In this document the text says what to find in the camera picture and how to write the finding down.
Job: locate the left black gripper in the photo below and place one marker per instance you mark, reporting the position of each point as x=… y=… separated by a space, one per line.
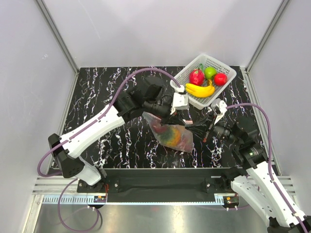
x=173 y=120

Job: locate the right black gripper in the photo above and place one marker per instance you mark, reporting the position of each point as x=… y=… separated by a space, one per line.
x=201 y=128

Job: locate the orange toy pineapple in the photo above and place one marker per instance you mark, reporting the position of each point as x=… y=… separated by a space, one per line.
x=170 y=138

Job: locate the clear pink-dotted zip bag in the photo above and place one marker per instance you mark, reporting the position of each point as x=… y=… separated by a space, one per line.
x=184 y=132

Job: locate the dark red plum toy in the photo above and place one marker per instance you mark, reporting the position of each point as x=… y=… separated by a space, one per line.
x=157 y=127

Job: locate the purple grape bunch toy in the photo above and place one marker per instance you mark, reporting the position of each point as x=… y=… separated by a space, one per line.
x=186 y=144

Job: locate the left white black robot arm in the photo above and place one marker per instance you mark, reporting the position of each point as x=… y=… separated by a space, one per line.
x=127 y=105

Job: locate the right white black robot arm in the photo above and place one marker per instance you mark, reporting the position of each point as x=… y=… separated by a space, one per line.
x=254 y=180

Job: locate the yellow banana bunch toy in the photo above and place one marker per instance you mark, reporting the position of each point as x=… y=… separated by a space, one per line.
x=201 y=91

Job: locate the white plastic mesh basket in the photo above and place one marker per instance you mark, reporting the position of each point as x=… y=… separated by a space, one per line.
x=207 y=61

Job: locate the red apple toy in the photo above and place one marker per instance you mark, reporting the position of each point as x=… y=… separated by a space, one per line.
x=220 y=79

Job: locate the red dragon fruit toy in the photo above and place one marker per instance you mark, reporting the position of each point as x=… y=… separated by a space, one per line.
x=197 y=77

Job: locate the green apple toy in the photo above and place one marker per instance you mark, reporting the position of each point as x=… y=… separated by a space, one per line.
x=210 y=72

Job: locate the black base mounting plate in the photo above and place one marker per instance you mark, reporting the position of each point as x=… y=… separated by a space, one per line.
x=198 y=179

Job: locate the right connector board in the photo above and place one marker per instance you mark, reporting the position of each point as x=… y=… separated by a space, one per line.
x=232 y=200

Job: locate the connector board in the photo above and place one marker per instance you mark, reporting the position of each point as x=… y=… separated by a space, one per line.
x=100 y=198
x=232 y=200

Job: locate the black marble pattern mat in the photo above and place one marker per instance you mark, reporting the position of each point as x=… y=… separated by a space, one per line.
x=133 y=145

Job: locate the left connector board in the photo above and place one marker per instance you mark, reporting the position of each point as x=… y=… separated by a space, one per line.
x=100 y=198

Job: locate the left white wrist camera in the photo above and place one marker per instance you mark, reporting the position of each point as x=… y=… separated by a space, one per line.
x=180 y=100

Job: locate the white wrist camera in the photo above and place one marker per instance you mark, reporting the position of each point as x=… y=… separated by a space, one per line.
x=180 y=100
x=219 y=107

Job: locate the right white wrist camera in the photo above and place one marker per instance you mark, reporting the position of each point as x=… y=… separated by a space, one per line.
x=219 y=107

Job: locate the right aluminium frame post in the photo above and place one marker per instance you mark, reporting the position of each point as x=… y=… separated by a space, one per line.
x=271 y=27

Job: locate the aluminium frame post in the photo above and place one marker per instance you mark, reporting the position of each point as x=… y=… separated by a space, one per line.
x=271 y=27
x=57 y=35

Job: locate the left aluminium frame post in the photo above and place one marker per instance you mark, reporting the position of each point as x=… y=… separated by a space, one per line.
x=57 y=35

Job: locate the white slotted cable duct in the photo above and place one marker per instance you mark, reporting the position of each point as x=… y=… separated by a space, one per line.
x=135 y=200

